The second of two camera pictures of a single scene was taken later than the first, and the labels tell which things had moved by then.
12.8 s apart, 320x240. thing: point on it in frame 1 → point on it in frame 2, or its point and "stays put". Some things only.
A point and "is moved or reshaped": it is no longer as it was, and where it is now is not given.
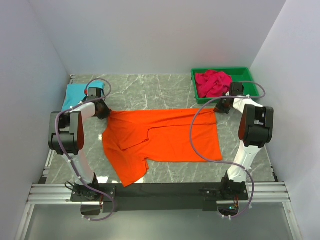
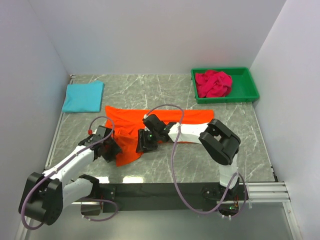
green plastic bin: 242,75 stays put
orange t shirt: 131,139 is moved or reshaped
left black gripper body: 105,111 → 111,150
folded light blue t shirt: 75,93 stays put
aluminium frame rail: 60,195 stays put
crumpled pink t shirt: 211,83 stays put
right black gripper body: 222,106 → 148,139
